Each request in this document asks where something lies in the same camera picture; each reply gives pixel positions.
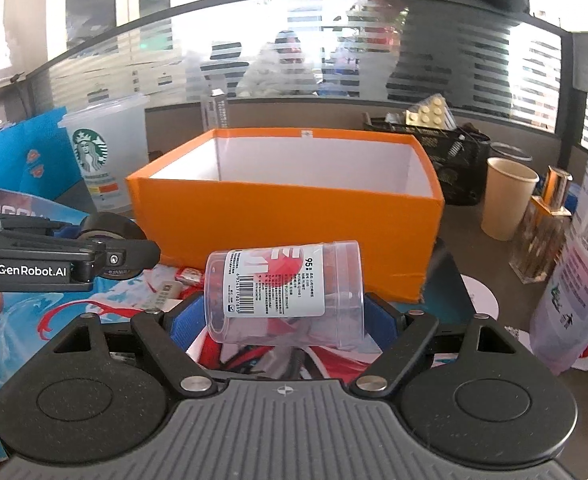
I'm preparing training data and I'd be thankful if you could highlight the small white labelled packet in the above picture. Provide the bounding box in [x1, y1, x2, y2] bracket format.
[140, 280, 183, 312]

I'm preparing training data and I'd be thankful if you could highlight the black tape roll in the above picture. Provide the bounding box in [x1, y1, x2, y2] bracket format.
[80, 212, 148, 282]

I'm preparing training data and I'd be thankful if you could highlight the clear acrylic box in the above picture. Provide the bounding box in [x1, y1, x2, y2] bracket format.
[202, 88, 231, 133]

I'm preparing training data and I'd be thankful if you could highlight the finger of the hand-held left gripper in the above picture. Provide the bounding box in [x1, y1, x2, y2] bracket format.
[0, 238, 161, 281]
[0, 211, 83, 245]

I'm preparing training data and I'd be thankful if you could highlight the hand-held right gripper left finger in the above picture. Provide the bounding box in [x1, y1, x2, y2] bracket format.
[44, 293, 215, 396]

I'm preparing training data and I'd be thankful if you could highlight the pill blister pack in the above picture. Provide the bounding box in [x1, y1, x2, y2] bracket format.
[405, 95, 456, 129]

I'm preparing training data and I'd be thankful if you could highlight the gold perfume bottle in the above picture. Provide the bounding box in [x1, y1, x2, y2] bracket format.
[509, 165, 574, 285]

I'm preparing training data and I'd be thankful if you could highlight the frosted glass desk partition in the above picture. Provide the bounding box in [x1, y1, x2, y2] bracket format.
[0, 0, 576, 137]

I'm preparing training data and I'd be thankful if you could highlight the blue printed desk mat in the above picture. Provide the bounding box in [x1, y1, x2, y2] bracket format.
[0, 259, 390, 466]

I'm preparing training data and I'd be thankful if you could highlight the translucent plastic cup green logo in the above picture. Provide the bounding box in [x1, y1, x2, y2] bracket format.
[57, 94, 151, 213]

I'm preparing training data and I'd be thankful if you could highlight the beige paper cup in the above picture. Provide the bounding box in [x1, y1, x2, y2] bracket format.
[481, 157, 540, 241]

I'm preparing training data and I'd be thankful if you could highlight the black mesh desk organizer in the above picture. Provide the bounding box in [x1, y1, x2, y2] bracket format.
[363, 112, 491, 206]

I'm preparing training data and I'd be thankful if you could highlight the blue paper bag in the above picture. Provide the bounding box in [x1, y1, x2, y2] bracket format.
[0, 106, 87, 206]

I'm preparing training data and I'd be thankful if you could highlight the white round disc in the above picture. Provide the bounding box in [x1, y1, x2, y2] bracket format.
[460, 274, 501, 332]

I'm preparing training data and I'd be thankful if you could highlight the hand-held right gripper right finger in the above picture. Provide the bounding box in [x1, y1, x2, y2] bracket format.
[349, 293, 523, 396]

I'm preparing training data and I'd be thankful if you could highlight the clear plastic jar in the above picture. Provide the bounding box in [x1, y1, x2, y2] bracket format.
[203, 240, 366, 352]

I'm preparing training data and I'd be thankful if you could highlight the clear round lid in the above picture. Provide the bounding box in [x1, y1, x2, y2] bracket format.
[490, 142, 533, 162]

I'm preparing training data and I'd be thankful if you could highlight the orange cardboard box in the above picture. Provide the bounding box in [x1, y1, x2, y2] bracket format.
[125, 128, 445, 303]

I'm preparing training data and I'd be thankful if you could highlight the white labelled plastic packet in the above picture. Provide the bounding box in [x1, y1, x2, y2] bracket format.
[529, 125, 588, 376]

